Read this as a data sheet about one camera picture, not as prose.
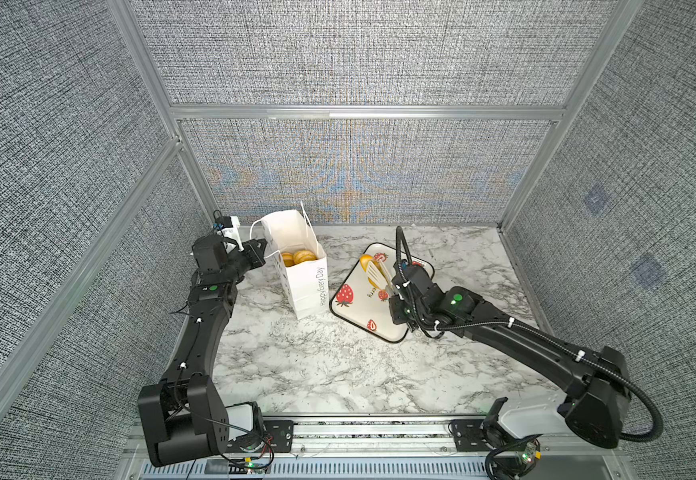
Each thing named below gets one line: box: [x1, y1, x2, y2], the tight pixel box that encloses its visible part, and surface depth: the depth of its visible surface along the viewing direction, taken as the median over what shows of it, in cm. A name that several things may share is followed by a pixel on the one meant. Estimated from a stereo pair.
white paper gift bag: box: [261, 209, 330, 320], surface depth 89 cm
